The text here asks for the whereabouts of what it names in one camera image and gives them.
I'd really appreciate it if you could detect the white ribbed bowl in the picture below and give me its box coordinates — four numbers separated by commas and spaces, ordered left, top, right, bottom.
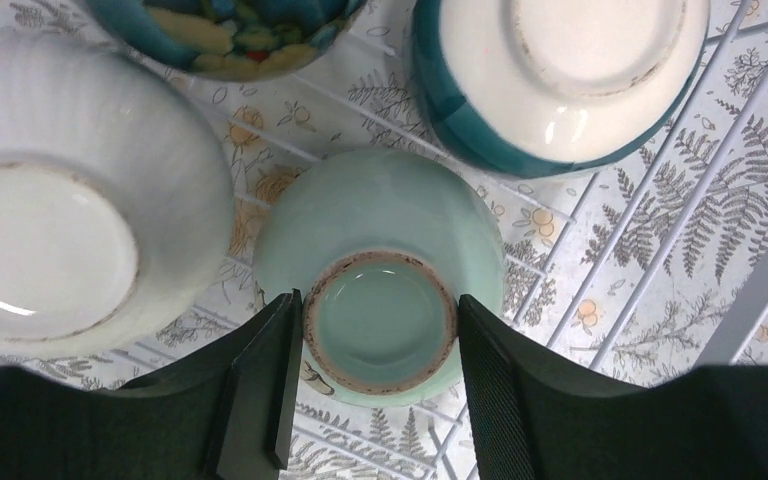
0, 32, 234, 358

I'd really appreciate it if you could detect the teal white spotted bowl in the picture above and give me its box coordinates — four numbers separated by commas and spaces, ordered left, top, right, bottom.
405, 0, 711, 179

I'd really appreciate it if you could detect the light green celadon bowl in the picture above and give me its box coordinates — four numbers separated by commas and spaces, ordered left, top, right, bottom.
253, 148, 505, 408

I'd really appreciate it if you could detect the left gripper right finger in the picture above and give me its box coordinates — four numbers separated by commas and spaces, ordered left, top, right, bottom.
457, 295, 647, 479

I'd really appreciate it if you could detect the white wire dish rack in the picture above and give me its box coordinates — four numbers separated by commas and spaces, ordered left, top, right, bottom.
0, 1, 768, 479

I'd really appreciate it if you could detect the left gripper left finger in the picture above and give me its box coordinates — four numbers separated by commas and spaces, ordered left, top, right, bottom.
121, 290, 302, 479

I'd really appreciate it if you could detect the dark teal floral bowl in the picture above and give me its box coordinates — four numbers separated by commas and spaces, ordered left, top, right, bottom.
86, 0, 366, 83

